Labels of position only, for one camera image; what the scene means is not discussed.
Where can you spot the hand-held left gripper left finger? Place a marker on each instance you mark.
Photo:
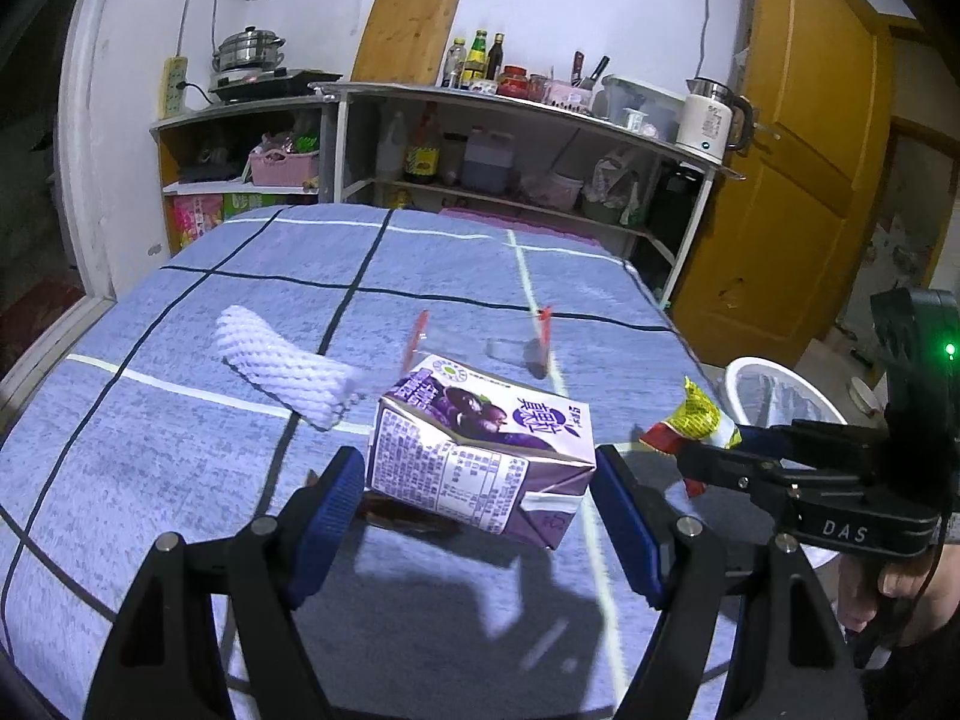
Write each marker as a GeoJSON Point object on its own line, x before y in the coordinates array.
{"type": "Point", "coordinates": [330, 495]}

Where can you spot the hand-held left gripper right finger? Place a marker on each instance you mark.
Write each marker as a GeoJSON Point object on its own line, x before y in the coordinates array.
{"type": "Point", "coordinates": [630, 517]}

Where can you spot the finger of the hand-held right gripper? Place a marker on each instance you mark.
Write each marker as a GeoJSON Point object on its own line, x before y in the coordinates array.
{"type": "Point", "coordinates": [810, 442]}
{"type": "Point", "coordinates": [720, 469]}

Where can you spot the yellow and red wrapper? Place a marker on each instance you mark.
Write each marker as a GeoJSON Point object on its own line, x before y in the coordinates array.
{"type": "Point", "coordinates": [701, 416]}

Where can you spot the white rimmed trash bin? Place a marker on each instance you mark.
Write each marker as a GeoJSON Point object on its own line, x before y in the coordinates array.
{"type": "Point", "coordinates": [750, 371]}

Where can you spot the purple milk carton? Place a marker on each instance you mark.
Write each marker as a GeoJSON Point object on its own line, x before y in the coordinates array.
{"type": "Point", "coordinates": [465, 465]}

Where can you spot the white foam fruit net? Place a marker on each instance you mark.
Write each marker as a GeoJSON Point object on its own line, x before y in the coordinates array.
{"type": "Point", "coordinates": [277, 360]}

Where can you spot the clear plastic packaging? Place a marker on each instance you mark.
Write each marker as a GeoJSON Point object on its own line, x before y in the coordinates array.
{"type": "Point", "coordinates": [541, 334]}

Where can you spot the person's right forearm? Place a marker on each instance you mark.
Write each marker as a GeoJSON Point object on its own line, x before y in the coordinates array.
{"type": "Point", "coordinates": [930, 682]}

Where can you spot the person's right hand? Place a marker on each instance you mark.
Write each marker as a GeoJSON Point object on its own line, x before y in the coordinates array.
{"type": "Point", "coordinates": [900, 592]}

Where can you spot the white plastic bin liner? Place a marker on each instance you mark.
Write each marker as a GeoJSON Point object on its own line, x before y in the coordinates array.
{"type": "Point", "coordinates": [787, 401]}

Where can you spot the blue checked blanket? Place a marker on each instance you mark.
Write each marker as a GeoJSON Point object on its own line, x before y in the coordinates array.
{"type": "Point", "coordinates": [187, 465]}

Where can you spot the yellow wooden door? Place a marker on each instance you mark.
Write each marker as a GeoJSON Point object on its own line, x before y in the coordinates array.
{"type": "Point", "coordinates": [795, 165]}

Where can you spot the crumpled plastic bags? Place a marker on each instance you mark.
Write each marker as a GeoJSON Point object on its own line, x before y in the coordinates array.
{"type": "Point", "coordinates": [611, 187]}

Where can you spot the green snack package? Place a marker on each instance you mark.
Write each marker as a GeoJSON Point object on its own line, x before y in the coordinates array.
{"type": "Point", "coordinates": [251, 202]}

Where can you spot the pink snack package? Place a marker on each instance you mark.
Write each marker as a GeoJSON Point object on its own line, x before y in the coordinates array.
{"type": "Point", "coordinates": [196, 221]}

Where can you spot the pink plastic tub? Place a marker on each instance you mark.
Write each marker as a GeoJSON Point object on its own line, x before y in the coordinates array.
{"type": "Point", "coordinates": [567, 191]}

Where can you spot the pink plastic basket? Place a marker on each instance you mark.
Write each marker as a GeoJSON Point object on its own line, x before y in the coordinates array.
{"type": "Point", "coordinates": [283, 166]}

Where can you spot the white electric kettle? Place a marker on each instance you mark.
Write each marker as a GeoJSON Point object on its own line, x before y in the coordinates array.
{"type": "Point", "coordinates": [705, 124]}

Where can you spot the white plastic jug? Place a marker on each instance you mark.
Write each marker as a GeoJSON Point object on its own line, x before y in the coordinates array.
{"type": "Point", "coordinates": [390, 150]}

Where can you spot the yellow label bottle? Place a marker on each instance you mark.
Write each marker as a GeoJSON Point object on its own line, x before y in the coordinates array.
{"type": "Point", "coordinates": [422, 154]}

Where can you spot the dark jar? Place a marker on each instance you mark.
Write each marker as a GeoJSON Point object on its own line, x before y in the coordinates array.
{"type": "Point", "coordinates": [453, 161]}

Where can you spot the small white cup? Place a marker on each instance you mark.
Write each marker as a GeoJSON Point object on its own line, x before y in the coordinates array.
{"type": "Point", "coordinates": [635, 118]}

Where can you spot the dark liquid jerrycan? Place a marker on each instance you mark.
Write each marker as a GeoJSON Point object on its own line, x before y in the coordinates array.
{"type": "Point", "coordinates": [487, 165]}

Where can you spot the low wooden shelf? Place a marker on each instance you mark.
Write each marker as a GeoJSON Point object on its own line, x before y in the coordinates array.
{"type": "Point", "coordinates": [169, 165]}

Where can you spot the clear lidded container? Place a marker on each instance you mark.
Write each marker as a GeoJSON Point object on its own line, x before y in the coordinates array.
{"type": "Point", "coordinates": [645, 97]}

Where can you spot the pink knife holder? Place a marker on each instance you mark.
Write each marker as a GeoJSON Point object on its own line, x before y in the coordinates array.
{"type": "Point", "coordinates": [568, 95]}

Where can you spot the white shelf unit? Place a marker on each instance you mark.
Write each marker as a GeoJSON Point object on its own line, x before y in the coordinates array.
{"type": "Point", "coordinates": [525, 106]}

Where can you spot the black induction cooker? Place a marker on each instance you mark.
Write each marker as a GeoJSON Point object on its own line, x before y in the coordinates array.
{"type": "Point", "coordinates": [270, 84]}

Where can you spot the small glass jar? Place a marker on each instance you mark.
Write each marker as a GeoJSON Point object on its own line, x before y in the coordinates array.
{"type": "Point", "coordinates": [538, 87]}

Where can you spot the yellowed power strip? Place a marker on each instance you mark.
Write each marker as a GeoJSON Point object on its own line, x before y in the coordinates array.
{"type": "Point", "coordinates": [175, 86]}

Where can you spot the red jar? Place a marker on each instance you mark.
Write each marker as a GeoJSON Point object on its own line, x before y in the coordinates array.
{"type": "Point", "coordinates": [513, 82]}

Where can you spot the small clear bottle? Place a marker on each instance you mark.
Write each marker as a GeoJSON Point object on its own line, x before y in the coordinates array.
{"type": "Point", "coordinates": [457, 64]}

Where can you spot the steel steamer pot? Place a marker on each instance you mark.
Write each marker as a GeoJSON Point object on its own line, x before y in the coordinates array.
{"type": "Point", "coordinates": [247, 52]}

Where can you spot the wooden cutting board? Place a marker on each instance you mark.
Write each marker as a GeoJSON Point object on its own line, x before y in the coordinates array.
{"type": "Point", "coordinates": [405, 37]}

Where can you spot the dark sauce bottle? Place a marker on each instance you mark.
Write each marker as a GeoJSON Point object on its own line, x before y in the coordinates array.
{"type": "Point", "coordinates": [496, 60]}

